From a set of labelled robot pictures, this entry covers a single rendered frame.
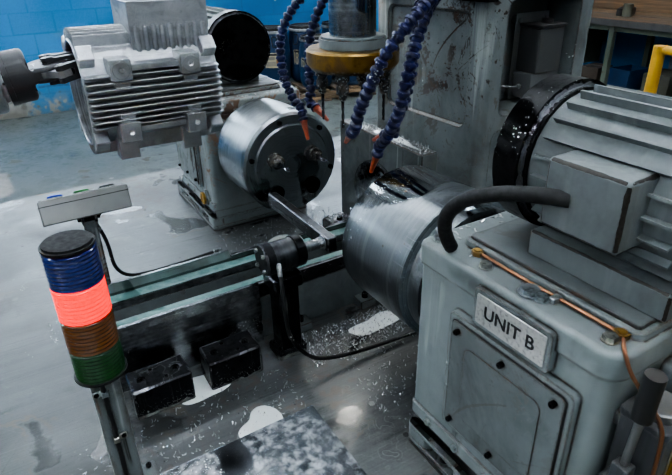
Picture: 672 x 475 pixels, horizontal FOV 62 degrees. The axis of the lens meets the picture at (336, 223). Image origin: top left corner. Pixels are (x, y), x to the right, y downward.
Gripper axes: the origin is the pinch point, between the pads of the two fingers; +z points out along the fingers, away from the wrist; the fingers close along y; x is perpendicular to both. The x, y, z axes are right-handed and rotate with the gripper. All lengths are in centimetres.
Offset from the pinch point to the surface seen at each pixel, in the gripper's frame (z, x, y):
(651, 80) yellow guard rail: 247, 77, 62
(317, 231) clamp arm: 19.6, 36.6, -11.7
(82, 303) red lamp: -21.1, 19.7, -33.0
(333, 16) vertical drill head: 35.0, 1.8, -0.5
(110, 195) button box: -10.2, 29.9, 20.1
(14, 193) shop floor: -45, 133, 334
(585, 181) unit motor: 24, 9, -64
